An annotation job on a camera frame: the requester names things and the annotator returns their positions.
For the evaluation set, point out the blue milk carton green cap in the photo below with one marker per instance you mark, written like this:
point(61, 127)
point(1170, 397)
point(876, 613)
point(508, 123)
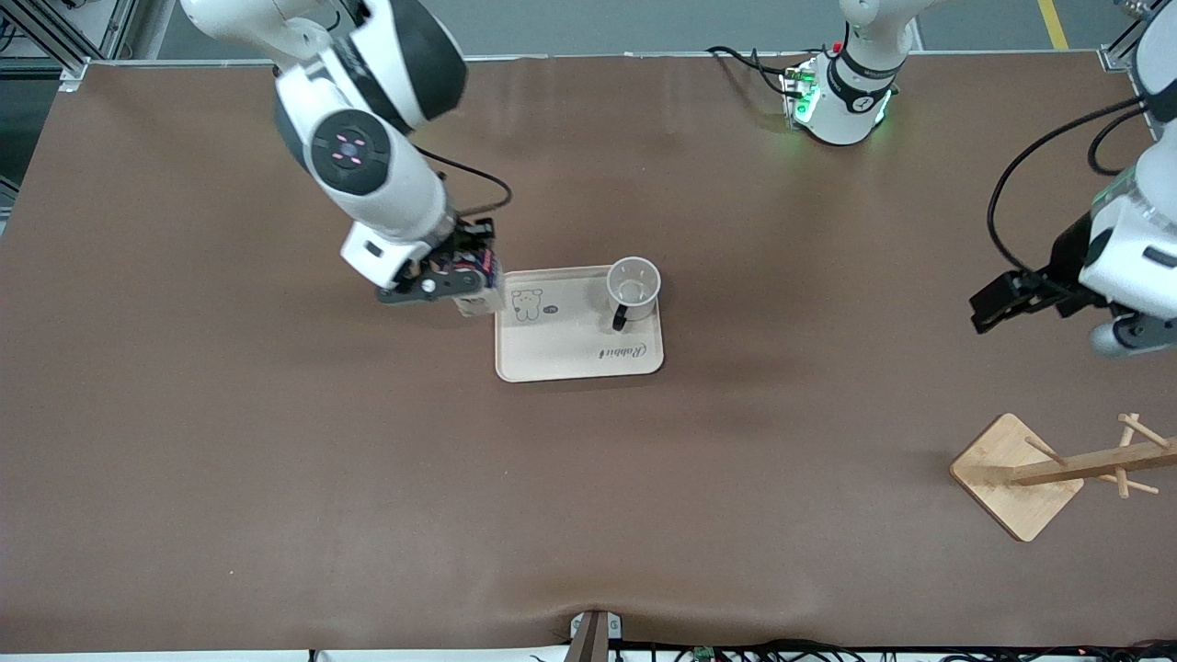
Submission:
point(478, 305)

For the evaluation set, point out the aluminium frame profile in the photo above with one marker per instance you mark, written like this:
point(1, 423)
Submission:
point(1117, 51)
point(64, 41)

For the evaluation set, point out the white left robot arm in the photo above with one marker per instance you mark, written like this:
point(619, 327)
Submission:
point(1136, 248)

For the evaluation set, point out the wooden mug rack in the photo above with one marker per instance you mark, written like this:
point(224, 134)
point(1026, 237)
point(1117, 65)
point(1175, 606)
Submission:
point(1011, 487)

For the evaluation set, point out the cream rectangular plastic tray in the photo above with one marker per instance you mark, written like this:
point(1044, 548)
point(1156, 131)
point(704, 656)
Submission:
point(570, 340)

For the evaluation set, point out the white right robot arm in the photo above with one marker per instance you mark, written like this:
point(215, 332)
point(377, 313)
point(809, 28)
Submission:
point(368, 156)

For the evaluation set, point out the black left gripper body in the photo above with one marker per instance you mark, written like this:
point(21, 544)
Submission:
point(1065, 258)

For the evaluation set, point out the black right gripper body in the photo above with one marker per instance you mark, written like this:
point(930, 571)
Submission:
point(469, 242)

